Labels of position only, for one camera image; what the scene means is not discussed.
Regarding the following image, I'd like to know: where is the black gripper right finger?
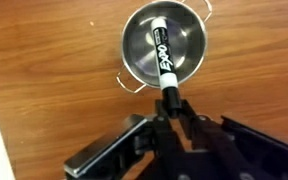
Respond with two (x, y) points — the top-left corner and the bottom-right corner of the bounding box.
(178, 98), (240, 163)

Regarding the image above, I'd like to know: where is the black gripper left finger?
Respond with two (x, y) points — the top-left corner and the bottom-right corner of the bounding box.
(151, 98), (186, 159)

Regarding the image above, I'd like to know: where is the black white Expo marker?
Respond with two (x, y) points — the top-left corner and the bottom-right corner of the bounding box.
(150, 17), (183, 120)

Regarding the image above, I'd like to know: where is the small steel pot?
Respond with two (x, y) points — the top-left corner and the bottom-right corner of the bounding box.
(115, 0), (214, 95)

